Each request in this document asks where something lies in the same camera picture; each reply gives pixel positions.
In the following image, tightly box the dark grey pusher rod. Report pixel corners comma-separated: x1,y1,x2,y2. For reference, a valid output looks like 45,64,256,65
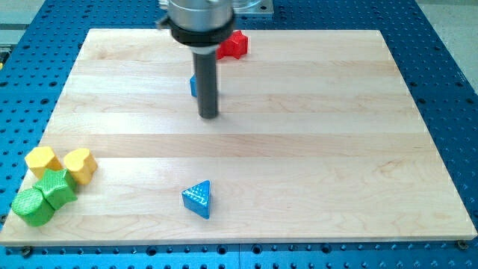
193,50,219,119

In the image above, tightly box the blue triangle block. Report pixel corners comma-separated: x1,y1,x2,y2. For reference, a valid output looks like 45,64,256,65
181,180,211,219

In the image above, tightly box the blue block behind rod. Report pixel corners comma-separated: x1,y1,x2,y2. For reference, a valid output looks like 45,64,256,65
190,75,197,97

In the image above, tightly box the red star block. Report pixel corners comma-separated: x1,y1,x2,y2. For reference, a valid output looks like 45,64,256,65
216,31,249,60

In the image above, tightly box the wooden board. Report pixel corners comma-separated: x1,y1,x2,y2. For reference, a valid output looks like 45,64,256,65
1,28,477,246

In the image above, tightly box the yellow heart block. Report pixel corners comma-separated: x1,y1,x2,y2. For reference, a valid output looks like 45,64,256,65
63,148,98,185

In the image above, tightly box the yellow hexagon block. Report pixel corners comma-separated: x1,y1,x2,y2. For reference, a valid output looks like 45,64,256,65
25,146,63,179

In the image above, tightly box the green star block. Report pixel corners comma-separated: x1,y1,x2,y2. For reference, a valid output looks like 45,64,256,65
33,169,78,210

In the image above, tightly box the green cylinder block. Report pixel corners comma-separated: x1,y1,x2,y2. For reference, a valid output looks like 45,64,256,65
12,188,55,226

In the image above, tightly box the left board clamp screw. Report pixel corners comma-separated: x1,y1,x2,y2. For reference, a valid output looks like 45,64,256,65
19,246,33,258

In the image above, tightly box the board clamp screw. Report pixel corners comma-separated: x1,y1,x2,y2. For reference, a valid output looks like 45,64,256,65
19,246,33,258
456,240,468,250

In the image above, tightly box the right board clamp screw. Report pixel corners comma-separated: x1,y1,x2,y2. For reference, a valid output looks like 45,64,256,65
456,240,468,250

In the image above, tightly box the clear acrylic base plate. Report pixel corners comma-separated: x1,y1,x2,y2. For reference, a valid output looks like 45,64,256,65
232,0,274,15

